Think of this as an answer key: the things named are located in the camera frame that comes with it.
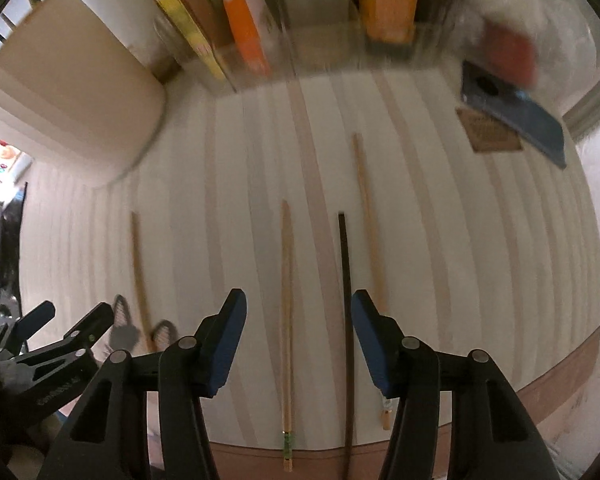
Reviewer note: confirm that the orange box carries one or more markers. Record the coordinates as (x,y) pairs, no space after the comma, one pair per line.
(390,5)

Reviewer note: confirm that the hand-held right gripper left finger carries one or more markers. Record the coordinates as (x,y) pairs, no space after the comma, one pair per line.
(225,345)

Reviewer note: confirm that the yellow green packet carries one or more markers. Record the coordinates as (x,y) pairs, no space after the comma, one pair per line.
(190,30)

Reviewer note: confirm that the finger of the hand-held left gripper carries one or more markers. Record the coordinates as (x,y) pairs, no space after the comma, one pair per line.
(30,322)
(92,325)

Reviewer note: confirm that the red packet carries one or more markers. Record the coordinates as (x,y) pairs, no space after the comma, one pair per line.
(510,52)

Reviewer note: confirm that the black chopstick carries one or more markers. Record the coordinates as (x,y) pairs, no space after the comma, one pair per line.
(346,310)

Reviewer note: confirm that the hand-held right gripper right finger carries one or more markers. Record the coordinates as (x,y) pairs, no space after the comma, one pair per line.
(375,345)

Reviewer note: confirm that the black gas stove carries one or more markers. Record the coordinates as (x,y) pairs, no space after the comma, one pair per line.
(2,245)

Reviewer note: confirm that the clear organizer tray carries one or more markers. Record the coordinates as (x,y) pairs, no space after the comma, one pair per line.
(320,47)

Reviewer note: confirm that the brown card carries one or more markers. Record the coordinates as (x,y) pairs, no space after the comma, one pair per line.
(485,135)

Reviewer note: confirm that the wooden chopstick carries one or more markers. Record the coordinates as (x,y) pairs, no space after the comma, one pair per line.
(140,270)
(286,310)
(367,210)

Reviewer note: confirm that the orange white packet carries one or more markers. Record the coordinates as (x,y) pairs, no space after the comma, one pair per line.
(245,35)

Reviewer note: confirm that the white plastic bag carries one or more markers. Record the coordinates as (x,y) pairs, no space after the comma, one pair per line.
(555,5)

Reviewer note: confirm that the blue phone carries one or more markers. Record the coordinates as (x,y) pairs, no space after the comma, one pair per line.
(525,115)

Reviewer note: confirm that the cream utensil holder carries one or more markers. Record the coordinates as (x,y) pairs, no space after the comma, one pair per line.
(70,100)

